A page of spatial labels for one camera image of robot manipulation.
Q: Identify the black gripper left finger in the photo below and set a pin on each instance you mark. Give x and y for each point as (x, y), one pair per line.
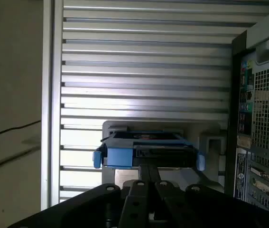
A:
(134, 204)

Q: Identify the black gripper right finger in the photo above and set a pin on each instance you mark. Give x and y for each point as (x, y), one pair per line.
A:
(172, 206)

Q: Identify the hard disk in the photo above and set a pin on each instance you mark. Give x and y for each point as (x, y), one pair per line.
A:
(120, 156)

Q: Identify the black open PC case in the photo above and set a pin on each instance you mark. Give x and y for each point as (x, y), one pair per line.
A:
(267, 95)

